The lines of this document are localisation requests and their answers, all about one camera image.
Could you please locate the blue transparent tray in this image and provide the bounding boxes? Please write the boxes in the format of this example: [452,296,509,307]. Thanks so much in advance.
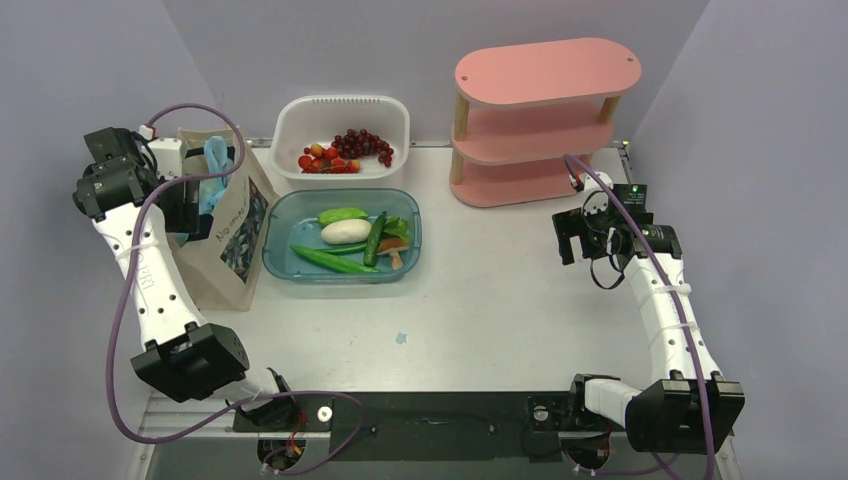
[262,188,422,284]

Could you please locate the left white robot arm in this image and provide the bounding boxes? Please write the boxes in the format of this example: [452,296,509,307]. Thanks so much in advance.
[72,127,299,430]

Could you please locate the dark green cucumber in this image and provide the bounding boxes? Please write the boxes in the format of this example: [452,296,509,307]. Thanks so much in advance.
[363,211,387,267]

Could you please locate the white plastic basket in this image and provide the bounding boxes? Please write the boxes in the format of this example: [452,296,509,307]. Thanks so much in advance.
[268,95,411,186]

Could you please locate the long green okra pod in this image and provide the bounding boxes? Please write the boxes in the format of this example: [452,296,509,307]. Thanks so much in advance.
[291,245,379,273]

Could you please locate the beige canvas tote bag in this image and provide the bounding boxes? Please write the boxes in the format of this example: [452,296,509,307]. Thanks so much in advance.
[169,148,279,311]

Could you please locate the blue plastic grocery bag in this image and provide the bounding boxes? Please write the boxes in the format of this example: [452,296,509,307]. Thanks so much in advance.
[199,136,234,215]

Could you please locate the green bumpy cucumber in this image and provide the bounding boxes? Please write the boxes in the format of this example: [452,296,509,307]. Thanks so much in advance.
[317,207,369,227]

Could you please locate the red grape bunch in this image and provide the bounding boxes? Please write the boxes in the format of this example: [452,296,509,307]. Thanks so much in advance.
[329,128,395,168]

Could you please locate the red cherries pile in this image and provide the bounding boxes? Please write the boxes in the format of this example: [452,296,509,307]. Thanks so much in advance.
[297,143,361,174]

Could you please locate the pink three-tier shelf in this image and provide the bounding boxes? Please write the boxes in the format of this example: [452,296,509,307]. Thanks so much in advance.
[449,37,642,208]

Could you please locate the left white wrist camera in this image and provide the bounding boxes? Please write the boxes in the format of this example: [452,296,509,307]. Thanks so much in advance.
[138,125,187,180]

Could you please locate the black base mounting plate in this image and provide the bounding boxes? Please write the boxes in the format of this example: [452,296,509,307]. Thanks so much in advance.
[232,391,623,462]

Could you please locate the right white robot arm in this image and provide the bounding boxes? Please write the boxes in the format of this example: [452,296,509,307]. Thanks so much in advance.
[552,205,745,455]

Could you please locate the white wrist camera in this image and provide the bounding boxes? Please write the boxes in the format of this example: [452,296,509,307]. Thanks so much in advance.
[138,125,187,180]
[570,171,614,195]

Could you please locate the brown mushroom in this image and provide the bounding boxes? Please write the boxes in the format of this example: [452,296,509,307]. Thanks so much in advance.
[377,237,409,271]

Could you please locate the green leafy vegetable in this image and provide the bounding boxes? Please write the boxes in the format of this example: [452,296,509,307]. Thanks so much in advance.
[382,216,411,244]

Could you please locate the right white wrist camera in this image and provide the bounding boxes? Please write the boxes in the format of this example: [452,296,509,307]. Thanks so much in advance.
[570,171,614,195]

